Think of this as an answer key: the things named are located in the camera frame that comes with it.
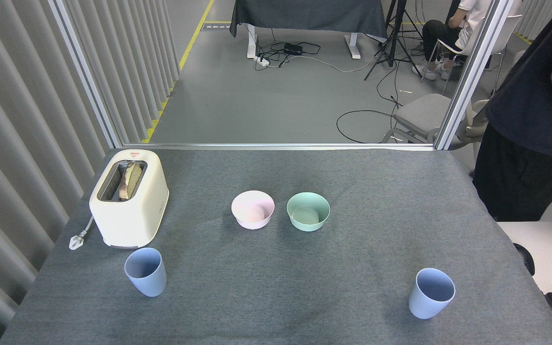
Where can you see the green bowl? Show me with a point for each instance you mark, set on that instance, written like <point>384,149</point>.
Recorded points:
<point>307,221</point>

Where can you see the grey office chair white frame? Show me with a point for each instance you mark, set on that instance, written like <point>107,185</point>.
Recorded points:
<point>422,112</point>
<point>520,57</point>

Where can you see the white table leg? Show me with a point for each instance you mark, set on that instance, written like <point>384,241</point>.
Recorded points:
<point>252,43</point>
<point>352,48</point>

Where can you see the silver frame rail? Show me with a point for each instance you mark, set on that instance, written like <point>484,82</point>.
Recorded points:
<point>276,146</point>

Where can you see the blue plastic cup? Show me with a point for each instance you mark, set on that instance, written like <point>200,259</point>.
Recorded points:
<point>422,304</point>
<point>146,282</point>

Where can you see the silver frame post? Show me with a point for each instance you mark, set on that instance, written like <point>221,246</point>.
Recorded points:
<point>84,72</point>
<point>472,72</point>

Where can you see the toasted bread slice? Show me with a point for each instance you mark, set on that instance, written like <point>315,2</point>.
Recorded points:
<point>131,181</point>

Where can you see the cream white toaster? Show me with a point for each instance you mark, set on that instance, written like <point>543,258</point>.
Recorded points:
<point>132,220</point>

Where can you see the pink bowl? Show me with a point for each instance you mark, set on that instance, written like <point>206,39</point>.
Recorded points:
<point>253,218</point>

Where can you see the black tripod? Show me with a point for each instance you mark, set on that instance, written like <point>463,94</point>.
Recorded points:
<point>391,48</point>

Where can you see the white power strip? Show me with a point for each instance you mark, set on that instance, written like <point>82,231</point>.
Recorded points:
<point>262,61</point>

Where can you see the black power adapter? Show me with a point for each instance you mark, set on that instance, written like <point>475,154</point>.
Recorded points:
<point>293,49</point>

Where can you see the dark grey tablecloth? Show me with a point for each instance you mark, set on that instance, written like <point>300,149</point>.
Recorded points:
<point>304,14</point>

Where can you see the black computer mouse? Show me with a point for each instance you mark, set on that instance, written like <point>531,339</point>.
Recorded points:
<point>526,258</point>

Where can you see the seated person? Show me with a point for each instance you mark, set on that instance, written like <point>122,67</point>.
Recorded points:
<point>441,33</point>

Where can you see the standing person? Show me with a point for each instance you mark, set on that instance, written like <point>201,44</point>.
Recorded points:
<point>525,143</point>

